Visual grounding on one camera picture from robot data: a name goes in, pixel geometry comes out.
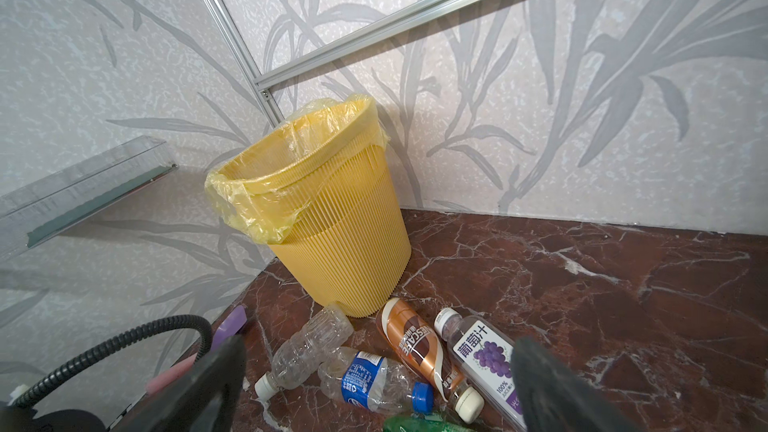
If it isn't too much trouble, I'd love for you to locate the blue label crushed bottle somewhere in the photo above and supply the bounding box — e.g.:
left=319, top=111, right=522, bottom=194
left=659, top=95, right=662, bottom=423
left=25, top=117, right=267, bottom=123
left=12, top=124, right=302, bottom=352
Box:
left=317, top=347, right=434, bottom=416

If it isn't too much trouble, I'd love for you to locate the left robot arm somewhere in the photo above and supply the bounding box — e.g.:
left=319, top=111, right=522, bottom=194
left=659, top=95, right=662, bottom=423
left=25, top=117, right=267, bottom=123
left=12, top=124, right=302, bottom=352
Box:
left=1, top=314, right=213, bottom=431

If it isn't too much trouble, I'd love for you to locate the clear yellow bin liner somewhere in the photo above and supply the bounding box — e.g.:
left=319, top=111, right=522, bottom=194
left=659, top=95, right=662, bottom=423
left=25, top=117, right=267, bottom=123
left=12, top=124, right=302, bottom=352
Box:
left=204, top=95, right=388, bottom=245

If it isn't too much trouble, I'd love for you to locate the brown coffee drink bottle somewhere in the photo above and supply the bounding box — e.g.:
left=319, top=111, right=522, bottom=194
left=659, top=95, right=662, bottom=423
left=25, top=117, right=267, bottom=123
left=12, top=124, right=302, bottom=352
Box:
left=377, top=297, right=485, bottom=424

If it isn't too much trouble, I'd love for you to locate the purple pink object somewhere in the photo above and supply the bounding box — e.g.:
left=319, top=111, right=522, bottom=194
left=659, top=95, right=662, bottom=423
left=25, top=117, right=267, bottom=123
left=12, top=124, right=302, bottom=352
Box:
left=145, top=304, right=248, bottom=397

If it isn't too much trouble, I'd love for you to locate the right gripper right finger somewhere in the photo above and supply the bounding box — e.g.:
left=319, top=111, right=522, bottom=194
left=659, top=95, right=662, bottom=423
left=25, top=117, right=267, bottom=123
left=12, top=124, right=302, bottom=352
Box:
left=511, top=337, right=640, bottom=432

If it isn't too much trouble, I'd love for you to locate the green plastic bottle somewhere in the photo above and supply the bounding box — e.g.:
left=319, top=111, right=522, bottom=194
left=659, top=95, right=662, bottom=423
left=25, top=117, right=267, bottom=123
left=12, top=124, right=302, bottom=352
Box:
left=382, top=415, right=473, bottom=432

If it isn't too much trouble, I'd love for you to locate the grape juice bottle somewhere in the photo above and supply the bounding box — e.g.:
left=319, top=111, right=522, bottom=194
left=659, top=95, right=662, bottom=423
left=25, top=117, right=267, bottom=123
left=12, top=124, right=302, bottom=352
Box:
left=434, top=307, right=527, bottom=431

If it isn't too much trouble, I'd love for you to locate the yellow ribbed waste bin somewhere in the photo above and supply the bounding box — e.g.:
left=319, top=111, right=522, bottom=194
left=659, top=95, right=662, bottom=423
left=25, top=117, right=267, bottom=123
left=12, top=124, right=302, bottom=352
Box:
left=206, top=95, right=413, bottom=319

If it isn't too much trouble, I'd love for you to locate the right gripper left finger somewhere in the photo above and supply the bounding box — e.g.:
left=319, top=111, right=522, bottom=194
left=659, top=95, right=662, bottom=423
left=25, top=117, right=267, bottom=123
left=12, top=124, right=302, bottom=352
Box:
left=115, top=335, right=247, bottom=431

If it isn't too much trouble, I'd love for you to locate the clear crushed bottle white cap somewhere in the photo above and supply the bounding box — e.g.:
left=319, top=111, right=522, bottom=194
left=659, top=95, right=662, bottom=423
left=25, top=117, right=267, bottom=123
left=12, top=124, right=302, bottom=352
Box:
left=254, top=302, right=354, bottom=401

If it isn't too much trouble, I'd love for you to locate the clear acrylic wall shelf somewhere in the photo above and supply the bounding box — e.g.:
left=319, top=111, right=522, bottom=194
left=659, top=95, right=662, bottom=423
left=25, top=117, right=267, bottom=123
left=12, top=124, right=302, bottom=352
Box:
left=1, top=136, right=177, bottom=261

